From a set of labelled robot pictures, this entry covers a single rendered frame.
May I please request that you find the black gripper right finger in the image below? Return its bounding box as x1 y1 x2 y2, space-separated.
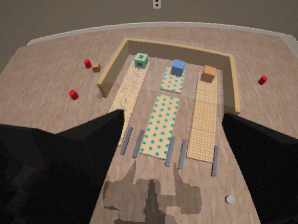
222 113 298 224

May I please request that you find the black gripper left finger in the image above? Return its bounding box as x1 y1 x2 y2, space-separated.
0 109 125 224

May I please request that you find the red cylinder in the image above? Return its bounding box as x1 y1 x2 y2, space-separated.
258 76 267 85
84 59 92 68
69 89 78 100

